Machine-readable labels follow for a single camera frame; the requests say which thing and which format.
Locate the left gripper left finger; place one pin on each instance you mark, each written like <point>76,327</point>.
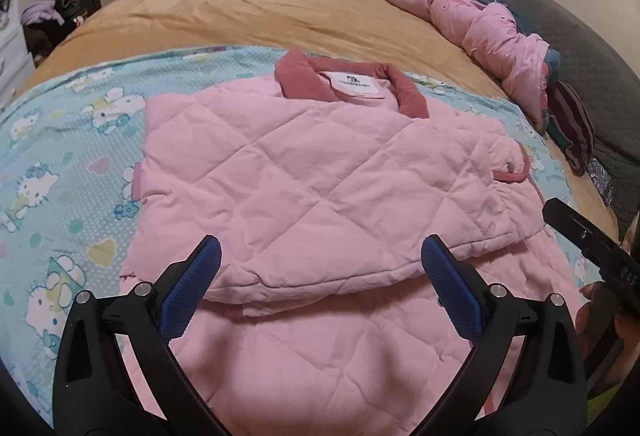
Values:
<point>115,373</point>

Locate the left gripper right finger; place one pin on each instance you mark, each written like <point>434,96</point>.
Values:
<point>523,374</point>

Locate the pink quilted jacket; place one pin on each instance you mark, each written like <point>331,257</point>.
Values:
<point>315,199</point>

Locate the purple clothing pile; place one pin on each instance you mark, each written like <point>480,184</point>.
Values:
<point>39,12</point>

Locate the person right hand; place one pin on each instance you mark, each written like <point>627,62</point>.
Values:
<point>619,273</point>

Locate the striped dark pillow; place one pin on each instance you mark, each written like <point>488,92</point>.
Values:
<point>570,126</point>

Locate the dark grey headboard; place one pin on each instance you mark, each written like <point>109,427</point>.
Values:
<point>607,86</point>

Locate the Hello Kitty blue sheet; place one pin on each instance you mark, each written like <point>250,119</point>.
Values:
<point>65,156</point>

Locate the pink rumpled duvet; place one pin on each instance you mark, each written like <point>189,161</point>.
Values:
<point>492,36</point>

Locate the white drawer cabinet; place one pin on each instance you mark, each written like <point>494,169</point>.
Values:
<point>16,63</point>

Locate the tan bed blanket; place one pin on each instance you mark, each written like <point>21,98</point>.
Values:
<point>365,30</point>

